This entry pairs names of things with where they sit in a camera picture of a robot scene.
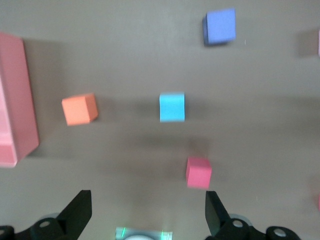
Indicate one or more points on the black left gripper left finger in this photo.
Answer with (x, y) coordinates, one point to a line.
(73, 215)

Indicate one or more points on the red foam block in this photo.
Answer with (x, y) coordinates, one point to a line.
(198, 173)

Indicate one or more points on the pink plastic bin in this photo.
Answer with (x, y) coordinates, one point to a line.
(15, 100)

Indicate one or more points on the purple foam block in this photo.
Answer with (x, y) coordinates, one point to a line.
(221, 25)

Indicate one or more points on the orange foam block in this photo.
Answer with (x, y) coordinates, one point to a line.
(77, 111)

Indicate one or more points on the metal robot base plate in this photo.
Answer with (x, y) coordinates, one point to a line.
(120, 232)

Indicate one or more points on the light blue foam block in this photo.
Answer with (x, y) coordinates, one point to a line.
(172, 107)

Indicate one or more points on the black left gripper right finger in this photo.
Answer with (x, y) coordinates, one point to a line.
(216, 216)

